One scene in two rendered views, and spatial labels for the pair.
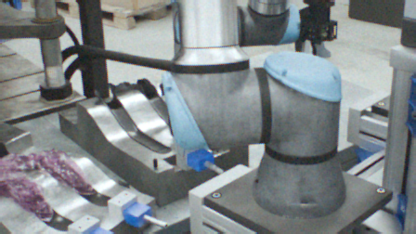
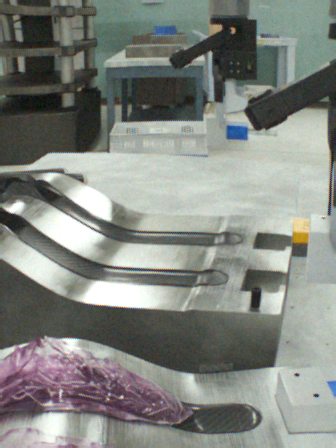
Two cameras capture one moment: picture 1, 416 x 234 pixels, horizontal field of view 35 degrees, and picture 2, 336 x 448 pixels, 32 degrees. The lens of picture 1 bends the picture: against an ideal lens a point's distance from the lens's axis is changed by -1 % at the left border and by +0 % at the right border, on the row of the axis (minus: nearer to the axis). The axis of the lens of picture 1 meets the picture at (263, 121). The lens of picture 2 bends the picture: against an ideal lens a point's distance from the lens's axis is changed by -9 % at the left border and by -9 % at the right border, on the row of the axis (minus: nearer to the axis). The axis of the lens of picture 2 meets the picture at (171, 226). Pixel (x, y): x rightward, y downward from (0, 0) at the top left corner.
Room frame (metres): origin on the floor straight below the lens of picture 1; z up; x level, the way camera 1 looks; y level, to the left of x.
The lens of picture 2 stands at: (0.91, 0.60, 1.16)
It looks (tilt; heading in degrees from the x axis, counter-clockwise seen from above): 21 degrees down; 324
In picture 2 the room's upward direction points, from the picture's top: 1 degrees counter-clockwise
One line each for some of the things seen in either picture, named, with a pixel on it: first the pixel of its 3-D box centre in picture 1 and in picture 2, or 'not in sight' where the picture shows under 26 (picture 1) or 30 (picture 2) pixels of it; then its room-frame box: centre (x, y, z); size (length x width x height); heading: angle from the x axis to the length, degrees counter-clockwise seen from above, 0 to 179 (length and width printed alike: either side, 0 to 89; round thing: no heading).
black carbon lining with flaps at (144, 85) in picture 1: (146, 112); (81, 224); (1.51, 0.29, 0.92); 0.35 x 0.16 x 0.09; 41
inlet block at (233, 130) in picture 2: not in sight; (242, 131); (1.73, -0.15, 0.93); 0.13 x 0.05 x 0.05; 46
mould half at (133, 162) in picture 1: (148, 126); (75, 259); (1.53, 0.30, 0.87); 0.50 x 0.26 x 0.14; 41
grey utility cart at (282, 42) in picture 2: not in sight; (244, 71); (5.78, -3.91, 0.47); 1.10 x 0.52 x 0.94; 60
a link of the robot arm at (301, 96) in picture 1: (298, 99); not in sight; (0.93, -0.05, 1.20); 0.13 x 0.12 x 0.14; 101
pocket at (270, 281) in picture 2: (177, 166); (263, 296); (1.31, 0.19, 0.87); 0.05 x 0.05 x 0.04; 41
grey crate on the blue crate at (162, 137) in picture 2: not in sight; (159, 137); (4.12, -1.62, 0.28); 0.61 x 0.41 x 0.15; 52
